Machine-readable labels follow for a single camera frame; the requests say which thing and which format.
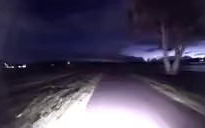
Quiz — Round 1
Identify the dark asphalt path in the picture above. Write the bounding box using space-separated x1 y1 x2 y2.
44 72 205 128

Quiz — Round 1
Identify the grass verge with pale edge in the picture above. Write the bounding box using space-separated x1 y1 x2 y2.
131 68 205 119
0 66 103 128

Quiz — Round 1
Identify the tree with pale forked trunk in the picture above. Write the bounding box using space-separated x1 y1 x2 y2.
127 0 205 76

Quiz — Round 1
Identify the stretch of water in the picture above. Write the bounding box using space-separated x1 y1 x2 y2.
181 63 205 73

